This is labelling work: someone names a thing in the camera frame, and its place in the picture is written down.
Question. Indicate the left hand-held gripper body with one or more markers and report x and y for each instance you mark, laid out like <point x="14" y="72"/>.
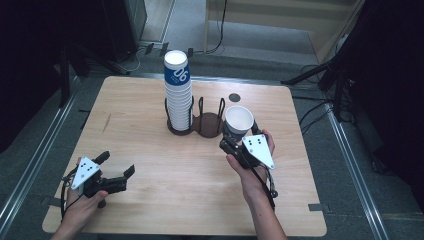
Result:
<point x="85" y="171"/>

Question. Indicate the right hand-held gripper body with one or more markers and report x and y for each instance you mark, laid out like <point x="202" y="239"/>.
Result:
<point x="258" y="150"/>

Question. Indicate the blue white paper cup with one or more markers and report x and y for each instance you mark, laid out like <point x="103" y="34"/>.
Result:
<point x="238" y="120"/>

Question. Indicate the dark brown cup holder rack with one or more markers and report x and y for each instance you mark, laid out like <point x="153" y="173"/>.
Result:
<point x="210" y="125"/>

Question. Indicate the stack of paper cups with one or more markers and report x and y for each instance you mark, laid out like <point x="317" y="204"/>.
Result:
<point x="179" y="106"/>

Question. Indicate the person's right hand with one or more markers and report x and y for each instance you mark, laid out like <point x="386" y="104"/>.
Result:
<point x="255" y="181"/>

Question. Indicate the person's left hand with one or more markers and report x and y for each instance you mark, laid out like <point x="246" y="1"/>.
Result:
<point x="81" y="210"/>

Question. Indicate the dark round table grommet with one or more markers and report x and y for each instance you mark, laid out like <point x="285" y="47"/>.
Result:
<point x="234" y="97"/>

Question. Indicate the black metal stand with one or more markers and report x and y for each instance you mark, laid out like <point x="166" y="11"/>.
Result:
<point x="65" y="76"/>
<point x="336" y="83"/>

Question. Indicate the small black block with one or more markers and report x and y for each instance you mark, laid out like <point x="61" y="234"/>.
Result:
<point x="190" y="52"/>
<point x="164" y="49"/>
<point x="149" y="48"/>

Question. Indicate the beige wooden platform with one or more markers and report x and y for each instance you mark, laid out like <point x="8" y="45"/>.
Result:
<point x="283" y="13"/>

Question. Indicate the black curtain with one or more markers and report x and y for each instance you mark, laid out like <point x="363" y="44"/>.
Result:
<point x="26" y="66"/>
<point x="396" y="83"/>

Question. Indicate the dark cabinet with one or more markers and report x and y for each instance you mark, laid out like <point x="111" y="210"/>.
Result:
<point x="126" y="26"/>

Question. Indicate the metal floor rail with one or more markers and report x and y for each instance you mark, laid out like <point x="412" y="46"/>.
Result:
<point x="356" y="173"/>
<point x="36" y="160"/>

